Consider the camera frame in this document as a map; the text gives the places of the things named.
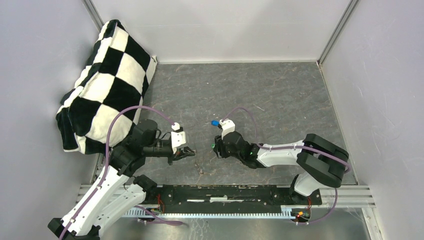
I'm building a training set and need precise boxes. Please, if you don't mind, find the white slotted cable duct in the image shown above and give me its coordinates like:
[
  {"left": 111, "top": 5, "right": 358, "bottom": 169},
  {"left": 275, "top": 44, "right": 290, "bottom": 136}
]
[{"left": 122, "top": 207, "right": 295, "bottom": 220}]

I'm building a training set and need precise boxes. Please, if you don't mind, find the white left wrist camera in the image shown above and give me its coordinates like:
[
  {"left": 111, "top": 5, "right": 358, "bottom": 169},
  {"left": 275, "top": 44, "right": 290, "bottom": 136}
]
[{"left": 170, "top": 122, "right": 187, "bottom": 154}]

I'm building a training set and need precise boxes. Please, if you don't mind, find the black white checkered blanket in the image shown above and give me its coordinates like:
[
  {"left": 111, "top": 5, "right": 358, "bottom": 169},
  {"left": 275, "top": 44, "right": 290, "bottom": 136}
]
[{"left": 55, "top": 19, "right": 158, "bottom": 155}]

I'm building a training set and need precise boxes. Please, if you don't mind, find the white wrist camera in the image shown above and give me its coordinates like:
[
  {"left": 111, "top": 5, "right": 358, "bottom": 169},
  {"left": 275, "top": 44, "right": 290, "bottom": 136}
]
[
  {"left": 170, "top": 122, "right": 187, "bottom": 154},
  {"left": 218, "top": 119, "right": 236, "bottom": 139}
]

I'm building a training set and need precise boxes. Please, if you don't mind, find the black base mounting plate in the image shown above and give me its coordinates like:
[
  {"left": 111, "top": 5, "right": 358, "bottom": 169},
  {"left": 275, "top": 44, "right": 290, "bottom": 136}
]
[{"left": 142, "top": 185, "right": 323, "bottom": 214}]

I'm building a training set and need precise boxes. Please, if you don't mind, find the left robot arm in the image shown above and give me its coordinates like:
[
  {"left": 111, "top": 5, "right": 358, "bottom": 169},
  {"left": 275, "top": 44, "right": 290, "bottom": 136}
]
[{"left": 47, "top": 119, "right": 196, "bottom": 240}]

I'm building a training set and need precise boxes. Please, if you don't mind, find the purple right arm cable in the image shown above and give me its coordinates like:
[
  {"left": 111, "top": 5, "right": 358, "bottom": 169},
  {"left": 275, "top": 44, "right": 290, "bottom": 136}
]
[{"left": 221, "top": 106, "right": 352, "bottom": 226}]

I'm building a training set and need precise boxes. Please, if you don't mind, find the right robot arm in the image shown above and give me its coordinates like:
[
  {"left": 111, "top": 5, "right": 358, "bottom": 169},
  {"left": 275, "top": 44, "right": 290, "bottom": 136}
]
[{"left": 212, "top": 131, "right": 351, "bottom": 204}]

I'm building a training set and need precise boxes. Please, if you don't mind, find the blue tagged key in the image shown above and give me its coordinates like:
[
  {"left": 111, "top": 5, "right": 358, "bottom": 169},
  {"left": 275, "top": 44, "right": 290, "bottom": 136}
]
[{"left": 210, "top": 120, "right": 221, "bottom": 128}]

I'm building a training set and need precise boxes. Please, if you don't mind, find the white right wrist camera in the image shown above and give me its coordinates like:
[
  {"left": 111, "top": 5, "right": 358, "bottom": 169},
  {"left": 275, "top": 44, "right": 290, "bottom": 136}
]
[{"left": 218, "top": 119, "right": 236, "bottom": 139}]

